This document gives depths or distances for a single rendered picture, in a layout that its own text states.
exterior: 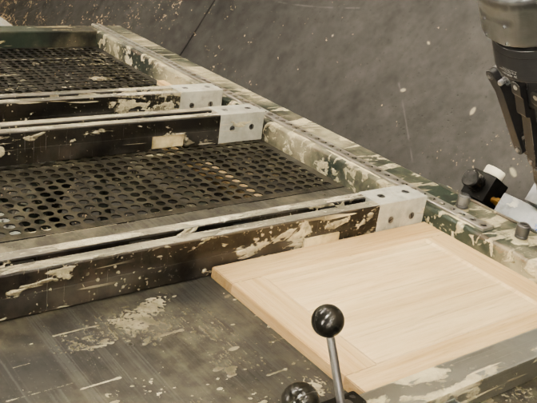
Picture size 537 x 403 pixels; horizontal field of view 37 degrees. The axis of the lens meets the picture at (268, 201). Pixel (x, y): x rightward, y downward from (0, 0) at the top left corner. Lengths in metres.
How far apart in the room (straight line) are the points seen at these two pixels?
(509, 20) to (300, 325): 0.59
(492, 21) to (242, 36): 2.96
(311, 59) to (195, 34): 0.80
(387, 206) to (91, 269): 0.58
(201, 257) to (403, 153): 1.65
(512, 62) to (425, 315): 0.59
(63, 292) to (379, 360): 0.44
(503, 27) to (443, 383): 0.50
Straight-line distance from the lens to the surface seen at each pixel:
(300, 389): 0.77
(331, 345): 0.91
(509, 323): 1.27
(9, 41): 2.56
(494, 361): 1.12
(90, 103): 1.86
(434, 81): 2.87
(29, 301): 1.13
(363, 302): 1.23
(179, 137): 1.79
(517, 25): 0.69
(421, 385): 1.03
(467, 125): 2.72
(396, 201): 1.48
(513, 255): 1.44
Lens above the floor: 2.16
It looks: 45 degrees down
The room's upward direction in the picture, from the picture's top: 61 degrees counter-clockwise
